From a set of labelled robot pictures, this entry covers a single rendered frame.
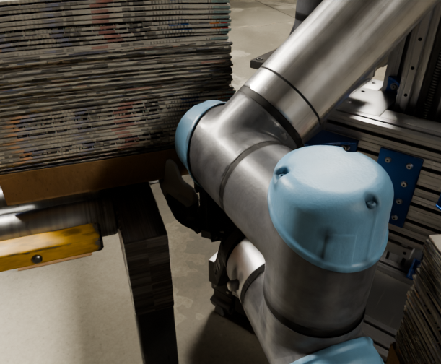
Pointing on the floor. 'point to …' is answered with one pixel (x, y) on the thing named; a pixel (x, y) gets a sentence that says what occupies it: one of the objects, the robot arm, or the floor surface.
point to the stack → (434, 305)
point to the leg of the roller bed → (157, 336)
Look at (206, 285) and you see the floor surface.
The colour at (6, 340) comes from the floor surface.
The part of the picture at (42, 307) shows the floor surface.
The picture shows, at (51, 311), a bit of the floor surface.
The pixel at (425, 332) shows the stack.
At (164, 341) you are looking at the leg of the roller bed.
